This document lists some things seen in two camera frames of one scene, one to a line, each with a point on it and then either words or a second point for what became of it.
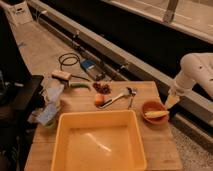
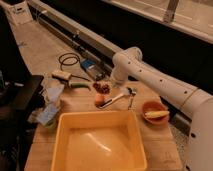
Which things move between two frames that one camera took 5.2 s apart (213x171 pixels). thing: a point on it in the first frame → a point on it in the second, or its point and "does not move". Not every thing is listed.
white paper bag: x=19 y=13 does not move
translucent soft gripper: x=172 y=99 → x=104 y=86
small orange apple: x=99 y=99 does not move
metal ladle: x=123 y=92 does not move
